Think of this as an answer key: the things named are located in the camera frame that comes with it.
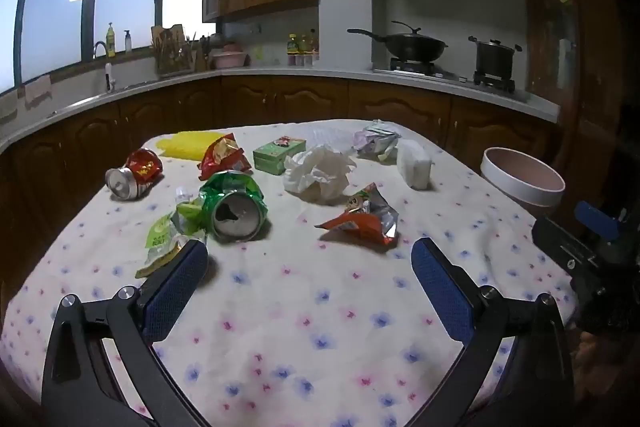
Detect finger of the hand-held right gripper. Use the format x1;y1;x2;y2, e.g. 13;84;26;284
531;216;608;282
574;201;619;241

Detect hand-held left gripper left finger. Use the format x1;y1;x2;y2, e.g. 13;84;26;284
41;238;211;427

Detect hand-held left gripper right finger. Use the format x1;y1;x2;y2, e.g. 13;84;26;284
405;237;576;427

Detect green snack wrapper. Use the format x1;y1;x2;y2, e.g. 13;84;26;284
135;187;208;279

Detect white round bin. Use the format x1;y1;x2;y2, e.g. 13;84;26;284
480;147;566;208

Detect crushed red can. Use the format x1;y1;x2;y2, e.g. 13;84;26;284
105;148;164;202

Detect white foam net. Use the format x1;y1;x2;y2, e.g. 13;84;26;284
396;139;432;188

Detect person's right hand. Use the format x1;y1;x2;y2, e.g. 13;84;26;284
575;331;621;373

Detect crushed green can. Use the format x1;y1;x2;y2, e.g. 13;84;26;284
199;171;269;242

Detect orange snack packet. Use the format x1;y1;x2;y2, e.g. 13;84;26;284
314;182;399;248

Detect floral white tablecloth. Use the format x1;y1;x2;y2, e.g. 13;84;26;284
0;119;581;427

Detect red snack packet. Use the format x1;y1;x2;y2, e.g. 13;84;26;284
197;133;253;181

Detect yellow sponge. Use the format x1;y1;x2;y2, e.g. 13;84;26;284
157;131;226;162

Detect crumpled white tissue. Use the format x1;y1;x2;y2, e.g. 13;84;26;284
283;145;357;206

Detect green cardboard box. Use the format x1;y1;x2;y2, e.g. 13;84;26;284
252;136;307;176

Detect black cooking pot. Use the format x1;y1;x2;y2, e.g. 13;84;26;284
468;36;523;80

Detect gas stove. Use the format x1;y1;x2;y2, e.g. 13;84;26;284
387;57;517;94

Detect kitchen faucet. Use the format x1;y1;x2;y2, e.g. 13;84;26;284
93;41;117;94

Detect wooden lower cabinets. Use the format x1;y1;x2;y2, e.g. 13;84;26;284
0;74;557;268

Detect utensil holder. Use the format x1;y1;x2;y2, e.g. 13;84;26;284
187;34;212;71

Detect pink basin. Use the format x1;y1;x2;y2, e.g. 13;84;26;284
212;44;247;70

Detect wooden cutting board rack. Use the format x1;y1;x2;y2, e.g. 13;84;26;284
151;24;196;76

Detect black wok with lid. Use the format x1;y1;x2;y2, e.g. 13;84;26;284
347;21;449;62

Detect white kitchen countertop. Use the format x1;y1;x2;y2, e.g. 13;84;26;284
0;63;561;152

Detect kitchen window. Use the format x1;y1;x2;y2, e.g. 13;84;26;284
0;0;202;95

